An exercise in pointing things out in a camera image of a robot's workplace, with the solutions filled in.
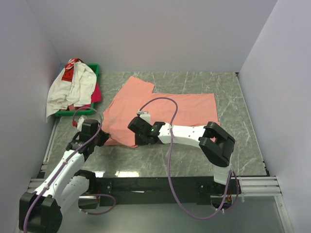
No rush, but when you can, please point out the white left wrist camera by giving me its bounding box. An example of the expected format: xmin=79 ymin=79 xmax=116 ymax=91
xmin=72 ymin=116 xmax=87 ymax=131

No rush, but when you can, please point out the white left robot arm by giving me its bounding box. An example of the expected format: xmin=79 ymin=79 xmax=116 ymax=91
xmin=18 ymin=118 xmax=110 ymax=233

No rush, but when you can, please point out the white t shirt red print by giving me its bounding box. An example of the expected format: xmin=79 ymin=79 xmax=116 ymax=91
xmin=46 ymin=58 xmax=97 ymax=121

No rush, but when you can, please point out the salmon pink t shirt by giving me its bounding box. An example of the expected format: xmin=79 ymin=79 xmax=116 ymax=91
xmin=102 ymin=76 xmax=218 ymax=148

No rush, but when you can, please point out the green plastic basket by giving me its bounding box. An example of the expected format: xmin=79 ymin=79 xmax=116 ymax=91
xmin=53 ymin=64 xmax=100 ymax=117

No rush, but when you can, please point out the aluminium rail frame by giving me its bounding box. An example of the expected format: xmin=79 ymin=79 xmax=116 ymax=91
xmin=14 ymin=116 xmax=292 ymax=233

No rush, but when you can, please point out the black base beam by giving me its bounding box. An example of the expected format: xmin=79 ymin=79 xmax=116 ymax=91
xmin=77 ymin=176 xmax=240 ymax=210

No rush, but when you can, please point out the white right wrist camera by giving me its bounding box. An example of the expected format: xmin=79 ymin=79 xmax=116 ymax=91
xmin=137 ymin=110 xmax=151 ymax=124

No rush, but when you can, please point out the magenta t shirt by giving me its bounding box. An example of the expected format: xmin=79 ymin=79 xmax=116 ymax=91
xmin=60 ymin=84 xmax=102 ymax=112

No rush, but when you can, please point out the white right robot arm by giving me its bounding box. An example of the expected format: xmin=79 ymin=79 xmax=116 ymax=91
xmin=128 ymin=116 xmax=235 ymax=196

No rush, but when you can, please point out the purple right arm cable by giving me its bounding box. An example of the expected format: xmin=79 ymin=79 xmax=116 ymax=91
xmin=138 ymin=97 xmax=241 ymax=221

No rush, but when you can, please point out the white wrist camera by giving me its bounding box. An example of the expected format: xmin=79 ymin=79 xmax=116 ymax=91
xmin=137 ymin=110 xmax=151 ymax=124
xmin=72 ymin=116 xmax=87 ymax=131

